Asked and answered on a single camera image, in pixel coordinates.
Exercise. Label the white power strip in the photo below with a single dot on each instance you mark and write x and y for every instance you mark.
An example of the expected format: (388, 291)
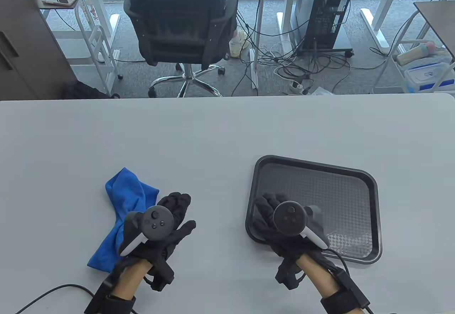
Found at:
(295, 86)

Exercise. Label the person's left hand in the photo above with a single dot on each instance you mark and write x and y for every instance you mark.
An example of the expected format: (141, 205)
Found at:
(177, 207)

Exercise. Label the dark side table top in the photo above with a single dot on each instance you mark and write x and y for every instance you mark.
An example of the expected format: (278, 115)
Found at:
(440, 19)

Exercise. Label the grey right hand controller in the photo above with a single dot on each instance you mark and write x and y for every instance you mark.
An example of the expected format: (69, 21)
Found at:
(289, 218)

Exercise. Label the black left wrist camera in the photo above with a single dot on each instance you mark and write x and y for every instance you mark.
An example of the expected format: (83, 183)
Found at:
(161, 275)

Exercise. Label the grey left hand controller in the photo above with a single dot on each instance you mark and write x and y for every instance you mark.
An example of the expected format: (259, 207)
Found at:
(153, 221)

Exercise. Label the black office chair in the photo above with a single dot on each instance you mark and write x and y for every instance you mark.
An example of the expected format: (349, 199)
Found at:
(177, 26)

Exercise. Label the black plastic tray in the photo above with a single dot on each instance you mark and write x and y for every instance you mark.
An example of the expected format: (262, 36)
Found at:
(337, 193)

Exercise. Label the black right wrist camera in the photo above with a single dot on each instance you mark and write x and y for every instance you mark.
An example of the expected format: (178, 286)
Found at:
(289, 275)

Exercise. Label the white flat pack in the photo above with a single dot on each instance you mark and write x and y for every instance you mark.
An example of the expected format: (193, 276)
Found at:
(321, 91)

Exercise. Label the black computer tower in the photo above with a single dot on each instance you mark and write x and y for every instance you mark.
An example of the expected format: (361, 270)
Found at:
(327, 8)

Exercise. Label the black left wristband sensor box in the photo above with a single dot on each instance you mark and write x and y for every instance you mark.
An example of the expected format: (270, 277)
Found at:
(106, 301)

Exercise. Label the black wristband sensor box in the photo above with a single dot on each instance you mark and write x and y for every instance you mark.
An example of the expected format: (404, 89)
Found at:
(106, 301)
(348, 299)

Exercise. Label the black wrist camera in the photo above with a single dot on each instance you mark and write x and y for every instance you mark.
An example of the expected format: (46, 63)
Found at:
(289, 275)
(161, 275)

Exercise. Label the pastel bottle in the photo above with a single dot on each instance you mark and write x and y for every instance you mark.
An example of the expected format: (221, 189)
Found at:
(412, 55)

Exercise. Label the blue rectangular towel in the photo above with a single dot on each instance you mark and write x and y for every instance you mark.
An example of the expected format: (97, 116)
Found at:
(124, 193)

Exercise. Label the grey computer trolley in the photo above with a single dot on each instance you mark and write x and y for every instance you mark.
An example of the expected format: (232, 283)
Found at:
(343, 42)

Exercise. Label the brown cabinet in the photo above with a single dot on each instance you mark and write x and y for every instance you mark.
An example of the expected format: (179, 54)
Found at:
(25, 44)

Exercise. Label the white rolling cart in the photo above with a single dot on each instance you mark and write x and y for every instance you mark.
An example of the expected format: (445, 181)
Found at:
(103, 65)

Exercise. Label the black right wristband sensor box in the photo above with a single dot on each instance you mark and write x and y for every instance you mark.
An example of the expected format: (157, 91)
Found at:
(348, 299)

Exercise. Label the person's right hand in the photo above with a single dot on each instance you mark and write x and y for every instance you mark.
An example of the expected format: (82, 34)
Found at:
(263, 214)

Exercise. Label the grey hand controller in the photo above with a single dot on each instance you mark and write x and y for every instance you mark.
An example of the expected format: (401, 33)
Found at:
(289, 218)
(153, 221)

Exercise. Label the white desk leg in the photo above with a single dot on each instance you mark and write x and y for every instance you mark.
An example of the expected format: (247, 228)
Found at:
(378, 33)
(262, 8)
(114, 26)
(288, 5)

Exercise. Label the black bag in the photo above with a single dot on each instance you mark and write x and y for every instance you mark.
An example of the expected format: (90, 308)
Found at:
(85, 92)

